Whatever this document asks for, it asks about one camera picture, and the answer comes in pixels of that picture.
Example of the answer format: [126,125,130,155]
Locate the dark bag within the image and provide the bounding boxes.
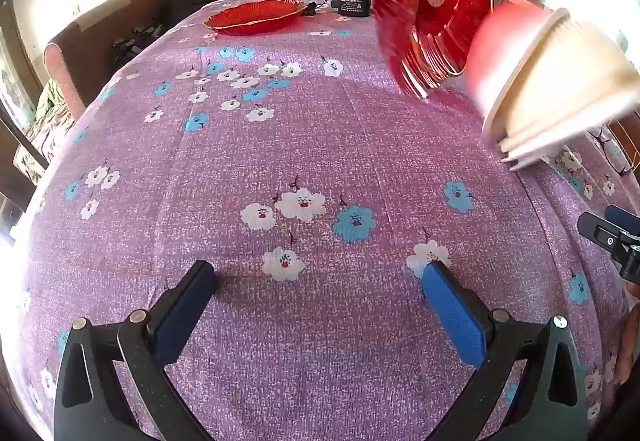
[112,24,163,59]

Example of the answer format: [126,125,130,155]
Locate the brown armchair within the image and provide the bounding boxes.
[44,0,168,122]

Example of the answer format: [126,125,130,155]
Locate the cream plastic bowl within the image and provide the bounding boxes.
[465,1,640,172]
[495,8,640,172]

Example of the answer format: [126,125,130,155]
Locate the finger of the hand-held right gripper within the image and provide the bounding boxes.
[605,204,640,237]
[577,212,633,254]

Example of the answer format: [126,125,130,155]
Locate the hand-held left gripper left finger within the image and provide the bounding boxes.
[52,260,218,441]

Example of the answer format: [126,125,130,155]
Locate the dark wooden chair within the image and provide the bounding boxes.
[0,111,51,172]

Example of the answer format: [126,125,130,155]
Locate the patterned cushion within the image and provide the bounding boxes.
[12,106,76,182]

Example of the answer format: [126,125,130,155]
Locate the red plate with white centre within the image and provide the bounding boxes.
[202,0,306,36]

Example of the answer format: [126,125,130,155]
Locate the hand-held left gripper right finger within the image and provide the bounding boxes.
[421,261,591,441]

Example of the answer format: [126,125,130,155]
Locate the eyeglasses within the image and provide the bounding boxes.
[592,128,636,177]

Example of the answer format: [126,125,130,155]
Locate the purple floral tablecloth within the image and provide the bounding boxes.
[10,0,640,441]

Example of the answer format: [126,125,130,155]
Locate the green cloth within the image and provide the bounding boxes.
[35,78,63,114]

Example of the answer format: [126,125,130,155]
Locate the person's right hand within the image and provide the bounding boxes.
[616,282,640,387]

